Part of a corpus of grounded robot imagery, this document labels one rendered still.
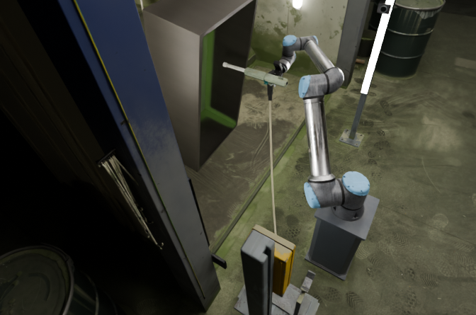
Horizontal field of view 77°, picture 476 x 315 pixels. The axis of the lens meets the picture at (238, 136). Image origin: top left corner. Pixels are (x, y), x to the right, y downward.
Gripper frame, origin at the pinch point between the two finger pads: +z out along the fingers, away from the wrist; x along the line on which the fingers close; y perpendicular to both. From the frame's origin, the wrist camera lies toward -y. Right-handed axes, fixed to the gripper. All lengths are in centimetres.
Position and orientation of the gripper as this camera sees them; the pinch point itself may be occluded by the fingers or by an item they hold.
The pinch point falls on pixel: (269, 82)
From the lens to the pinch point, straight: 205.0
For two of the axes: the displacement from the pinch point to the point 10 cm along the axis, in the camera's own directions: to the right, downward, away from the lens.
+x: -8.7, -3.3, 3.7
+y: 0.7, 6.4, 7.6
